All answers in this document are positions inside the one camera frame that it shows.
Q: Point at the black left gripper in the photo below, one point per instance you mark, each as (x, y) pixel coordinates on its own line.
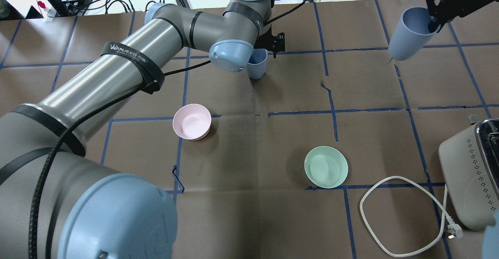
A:
(270, 39)

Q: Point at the blue cup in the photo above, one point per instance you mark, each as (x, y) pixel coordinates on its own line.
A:
(411, 33)
(257, 64)

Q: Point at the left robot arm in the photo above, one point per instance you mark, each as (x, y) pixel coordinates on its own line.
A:
(56, 204)

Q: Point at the pink bowl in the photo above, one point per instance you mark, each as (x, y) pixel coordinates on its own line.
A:
(192, 122)

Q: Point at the mint green bowl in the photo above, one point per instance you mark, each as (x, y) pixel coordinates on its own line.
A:
(326, 167)

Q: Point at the cream toaster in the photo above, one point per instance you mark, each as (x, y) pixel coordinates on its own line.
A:
(469, 162)

